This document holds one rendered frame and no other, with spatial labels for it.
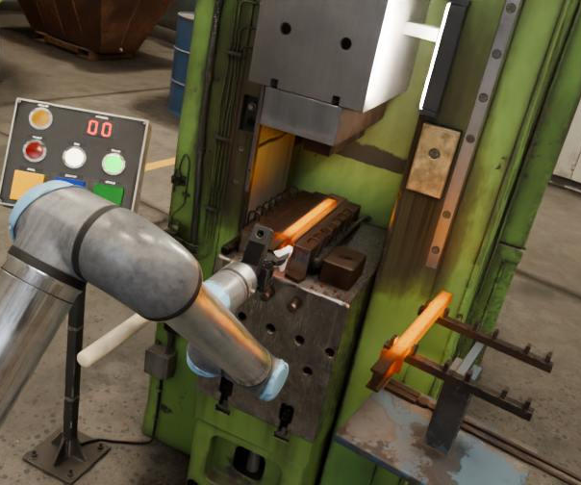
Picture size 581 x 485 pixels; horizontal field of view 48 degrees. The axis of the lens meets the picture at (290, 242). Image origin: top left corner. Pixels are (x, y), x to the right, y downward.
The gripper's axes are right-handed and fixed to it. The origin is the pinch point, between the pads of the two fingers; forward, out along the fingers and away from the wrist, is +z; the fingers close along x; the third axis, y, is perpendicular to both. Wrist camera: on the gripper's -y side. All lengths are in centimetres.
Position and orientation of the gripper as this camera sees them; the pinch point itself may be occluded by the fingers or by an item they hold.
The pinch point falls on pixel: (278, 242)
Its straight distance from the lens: 165.7
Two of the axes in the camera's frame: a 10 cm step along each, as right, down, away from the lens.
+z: 4.0, -3.2, 8.6
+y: -1.8, 8.9, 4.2
